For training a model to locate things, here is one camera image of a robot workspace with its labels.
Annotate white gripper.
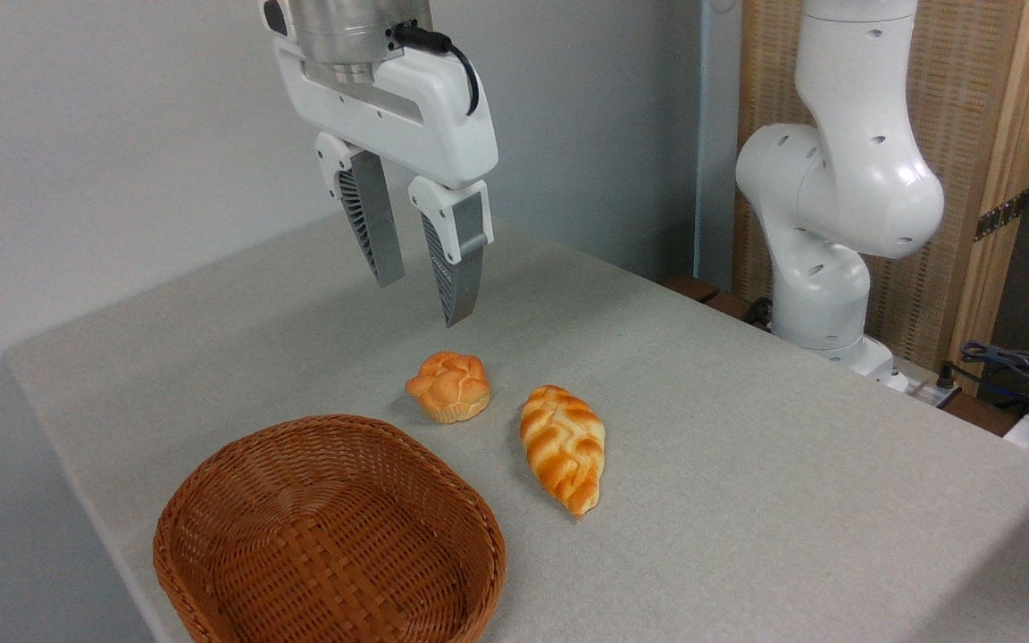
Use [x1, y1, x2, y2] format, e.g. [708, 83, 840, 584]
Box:
[272, 36, 499, 328]

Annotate round knotted bread roll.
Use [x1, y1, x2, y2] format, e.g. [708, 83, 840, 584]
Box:
[405, 351, 492, 424]

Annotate long braided bread loaf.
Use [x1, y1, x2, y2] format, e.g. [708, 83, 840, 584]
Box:
[519, 385, 607, 519]

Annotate brown woven wicker basket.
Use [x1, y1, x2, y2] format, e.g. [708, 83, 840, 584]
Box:
[153, 413, 507, 643]

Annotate grey tablecloth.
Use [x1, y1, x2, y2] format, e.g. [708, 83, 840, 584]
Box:
[4, 210, 1029, 643]

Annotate metal screen hinge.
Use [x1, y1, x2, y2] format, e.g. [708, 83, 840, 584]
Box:
[974, 189, 1029, 243]

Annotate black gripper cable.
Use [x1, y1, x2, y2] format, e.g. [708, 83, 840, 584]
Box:
[394, 22, 481, 117]

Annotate white wall trunking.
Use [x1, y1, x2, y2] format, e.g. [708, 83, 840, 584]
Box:
[698, 0, 744, 291]

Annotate black cables and plugs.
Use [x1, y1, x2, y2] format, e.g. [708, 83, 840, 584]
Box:
[959, 340, 1029, 413]

